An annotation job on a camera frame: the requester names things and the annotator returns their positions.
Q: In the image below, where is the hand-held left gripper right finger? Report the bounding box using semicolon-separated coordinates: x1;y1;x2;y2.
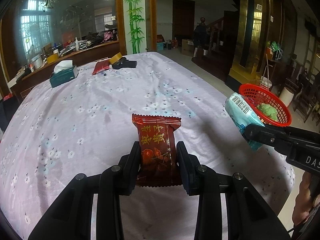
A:
176;142;290;240

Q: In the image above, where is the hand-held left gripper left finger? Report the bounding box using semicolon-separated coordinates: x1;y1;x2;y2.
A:
35;141;142;240

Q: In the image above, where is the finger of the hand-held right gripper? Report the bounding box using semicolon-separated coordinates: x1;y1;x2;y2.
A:
243;123;320;155

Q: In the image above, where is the dark red snack packet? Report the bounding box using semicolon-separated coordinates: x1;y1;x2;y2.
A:
132;114;182;188

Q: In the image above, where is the red plastic basket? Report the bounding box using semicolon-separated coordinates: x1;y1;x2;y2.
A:
238;84;292;127

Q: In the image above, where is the light blue tissue pack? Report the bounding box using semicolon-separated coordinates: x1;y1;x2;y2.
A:
224;92;266;152

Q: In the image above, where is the person's right hand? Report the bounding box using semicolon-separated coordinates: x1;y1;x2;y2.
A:
293;172;314;232

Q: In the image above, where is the green crumpled bag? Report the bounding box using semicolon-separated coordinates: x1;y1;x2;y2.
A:
257;104;278;122

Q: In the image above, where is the white cylinder container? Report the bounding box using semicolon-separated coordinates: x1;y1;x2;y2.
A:
279;87;294;107

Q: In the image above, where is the white bucket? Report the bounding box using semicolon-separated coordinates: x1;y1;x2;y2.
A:
260;76;273;92

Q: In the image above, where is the wooden chair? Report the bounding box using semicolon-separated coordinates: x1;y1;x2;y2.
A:
292;67;318;123

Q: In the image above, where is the wooden staircase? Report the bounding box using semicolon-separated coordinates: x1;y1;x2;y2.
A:
192;10;240;80

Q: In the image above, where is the black remote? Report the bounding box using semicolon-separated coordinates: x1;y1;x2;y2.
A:
112;59;137;70

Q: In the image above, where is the red flat pouch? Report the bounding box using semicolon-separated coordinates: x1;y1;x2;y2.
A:
92;60;111;76

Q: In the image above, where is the gold pillar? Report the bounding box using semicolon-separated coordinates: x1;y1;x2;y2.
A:
229;0;273;87

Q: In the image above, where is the teal tissue box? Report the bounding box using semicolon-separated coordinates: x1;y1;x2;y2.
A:
49;60;79;88

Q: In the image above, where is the cardboard box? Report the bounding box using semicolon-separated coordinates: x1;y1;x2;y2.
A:
181;39;196;57

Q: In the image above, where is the wooden counter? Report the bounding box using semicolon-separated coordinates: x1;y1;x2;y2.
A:
9;40;120;98

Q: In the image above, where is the dark jacket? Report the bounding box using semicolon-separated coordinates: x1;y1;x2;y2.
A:
194;24;208;48

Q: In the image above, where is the brown wooden door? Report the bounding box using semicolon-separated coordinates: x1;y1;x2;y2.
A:
172;0;195;47

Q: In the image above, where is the wood-framed glass panel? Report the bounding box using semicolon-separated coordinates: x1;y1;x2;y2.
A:
5;0;125;55

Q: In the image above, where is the bamboo wall decor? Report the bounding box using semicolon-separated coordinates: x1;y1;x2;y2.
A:
123;0;146;54

